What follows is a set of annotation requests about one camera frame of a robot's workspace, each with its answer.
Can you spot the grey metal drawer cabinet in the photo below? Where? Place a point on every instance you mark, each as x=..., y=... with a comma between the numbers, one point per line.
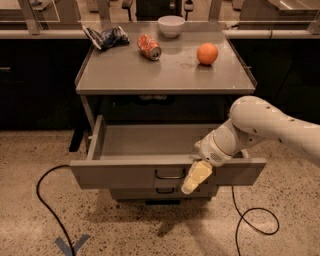
x=125, y=88

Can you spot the grey top drawer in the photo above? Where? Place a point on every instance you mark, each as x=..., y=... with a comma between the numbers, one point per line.
x=138, y=156

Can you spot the grey drawer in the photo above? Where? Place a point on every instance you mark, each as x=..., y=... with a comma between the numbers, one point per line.
x=162, y=193
x=138, y=156

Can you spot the crushed orange soda can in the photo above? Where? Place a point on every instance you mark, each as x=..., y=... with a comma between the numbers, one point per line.
x=149, y=47

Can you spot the orange fruit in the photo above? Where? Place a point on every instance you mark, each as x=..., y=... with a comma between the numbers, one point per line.
x=207, y=53

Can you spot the blue tape floor mark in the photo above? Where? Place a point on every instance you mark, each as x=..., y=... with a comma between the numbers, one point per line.
x=73, y=248

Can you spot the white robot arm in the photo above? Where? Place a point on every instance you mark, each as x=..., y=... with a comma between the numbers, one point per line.
x=251, y=119

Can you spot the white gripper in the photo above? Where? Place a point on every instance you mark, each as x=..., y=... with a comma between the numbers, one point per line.
x=210, y=152

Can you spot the crumpled blue chip bag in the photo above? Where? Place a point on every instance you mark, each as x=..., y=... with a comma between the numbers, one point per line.
x=106, y=39

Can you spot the white ceramic bowl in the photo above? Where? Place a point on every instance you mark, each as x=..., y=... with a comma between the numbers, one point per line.
x=171, y=26

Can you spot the grey bottom drawer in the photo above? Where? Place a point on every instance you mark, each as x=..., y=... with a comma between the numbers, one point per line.
x=162, y=193

